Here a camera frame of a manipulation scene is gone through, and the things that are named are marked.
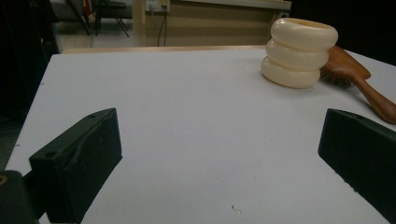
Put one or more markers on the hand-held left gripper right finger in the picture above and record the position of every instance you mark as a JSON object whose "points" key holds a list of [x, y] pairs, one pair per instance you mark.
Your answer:
{"points": [[361, 152]]}

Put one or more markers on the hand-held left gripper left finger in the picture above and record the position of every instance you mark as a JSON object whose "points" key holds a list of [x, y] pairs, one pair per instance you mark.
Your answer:
{"points": [[77, 155]]}

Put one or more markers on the brown wooden hairbrush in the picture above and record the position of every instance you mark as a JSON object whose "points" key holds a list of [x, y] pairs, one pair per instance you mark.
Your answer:
{"points": [[345, 65]]}

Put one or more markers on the cream ribbed cup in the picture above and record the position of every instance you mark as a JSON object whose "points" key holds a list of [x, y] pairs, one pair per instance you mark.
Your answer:
{"points": [[295, 56]]}

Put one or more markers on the dark curtain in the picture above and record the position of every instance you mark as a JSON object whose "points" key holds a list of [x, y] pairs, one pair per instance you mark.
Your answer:
{"points": [[361, 25], [21, 56]]}

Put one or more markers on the black metal stand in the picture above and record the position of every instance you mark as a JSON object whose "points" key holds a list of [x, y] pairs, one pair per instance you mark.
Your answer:
{"points": [[107, 6]]}

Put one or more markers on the light wooden cabinet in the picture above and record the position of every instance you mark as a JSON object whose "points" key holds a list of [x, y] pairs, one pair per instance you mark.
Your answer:
{"points": [[218, 26]]}

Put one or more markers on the white wall power outlet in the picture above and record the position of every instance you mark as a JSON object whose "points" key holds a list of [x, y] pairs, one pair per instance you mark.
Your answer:
{"points": [[157, 5]]}

